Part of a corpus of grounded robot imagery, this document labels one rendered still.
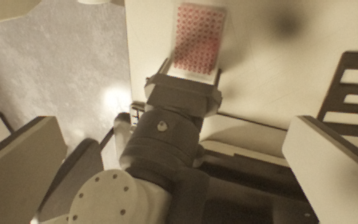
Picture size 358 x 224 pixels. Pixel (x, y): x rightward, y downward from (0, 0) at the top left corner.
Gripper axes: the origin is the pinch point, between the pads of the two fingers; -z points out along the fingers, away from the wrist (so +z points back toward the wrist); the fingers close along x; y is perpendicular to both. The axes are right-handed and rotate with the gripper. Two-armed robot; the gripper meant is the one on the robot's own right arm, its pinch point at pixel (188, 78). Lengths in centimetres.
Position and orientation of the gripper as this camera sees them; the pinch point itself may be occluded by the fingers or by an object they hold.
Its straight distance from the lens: 34.8
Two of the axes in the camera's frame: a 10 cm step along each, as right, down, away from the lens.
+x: 9.6, 2.4, -1.5
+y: 0.3, -6.1, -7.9
